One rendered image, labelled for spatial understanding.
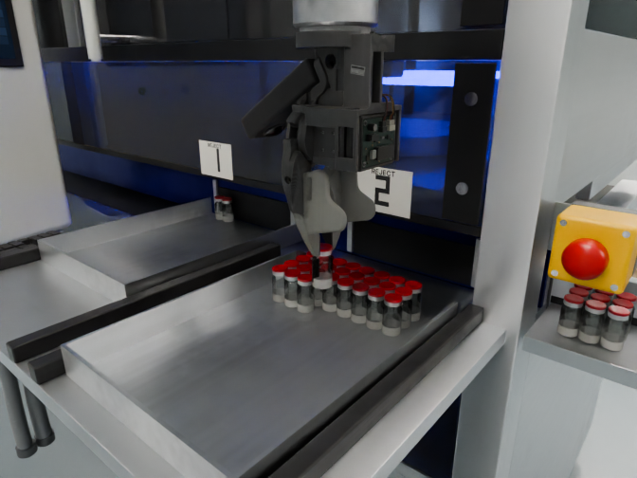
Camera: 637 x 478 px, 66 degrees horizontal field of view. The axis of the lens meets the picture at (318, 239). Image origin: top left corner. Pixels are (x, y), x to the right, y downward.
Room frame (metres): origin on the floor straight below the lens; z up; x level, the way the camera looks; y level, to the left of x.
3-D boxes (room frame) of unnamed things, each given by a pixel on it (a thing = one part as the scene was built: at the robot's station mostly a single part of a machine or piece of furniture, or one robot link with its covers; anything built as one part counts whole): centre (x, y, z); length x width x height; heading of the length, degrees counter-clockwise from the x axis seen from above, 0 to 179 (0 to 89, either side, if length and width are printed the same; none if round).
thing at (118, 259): (0.77, 0.23, 0.90); 0.34 x 0.26 x 0.04; 140
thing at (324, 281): (0.48, 0.00, 0.97); 0.02 x 0.02 x 0.04
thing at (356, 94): (0.47, -0.02, 1.14); 0.09 x 0.08 x 0.12; 50
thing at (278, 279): (0.58, 0.05, 0.90); 0.02 x 0.02 x 0.05
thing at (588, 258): (0.45, -0.27, 0.99); 0.04 x 0.04 x 0.04; 50
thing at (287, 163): (0.46, 0.01, 1.08); 0.05 x 0.02 x 0.09; 140
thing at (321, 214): (0.45, 0.00, 1.04); 0.06 x 0.03 x 0.09; 50
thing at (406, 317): (0.57, -0.04, 0.90); 0.18 x 0.02 x 0.05; 50
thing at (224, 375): (0.46, 0.05, 0.90); 0.34 x 0.26 x 0.04; 140
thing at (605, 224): (0.48, -0.29, 1.00); 0.08 x 0.07 x 0.07; 140
